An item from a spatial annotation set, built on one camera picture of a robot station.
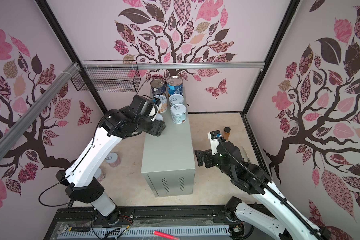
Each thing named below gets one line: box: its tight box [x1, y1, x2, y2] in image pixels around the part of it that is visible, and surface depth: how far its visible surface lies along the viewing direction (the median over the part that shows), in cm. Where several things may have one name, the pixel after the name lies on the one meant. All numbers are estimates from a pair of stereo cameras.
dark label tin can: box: [150, 78, 166, 97], surface depth 74 cm
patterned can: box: [169, 94, 184, 107], surface depth 73 cm
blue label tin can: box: [166, 76, 183, 97], surface depth 74 cm
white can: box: [170, 103, 187, 124], surface depth 68 cm
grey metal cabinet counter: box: [140, 95, 196, 198], surface depth 61 cm
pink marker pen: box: [154, 230, 180, 240], surface depth 70 cm
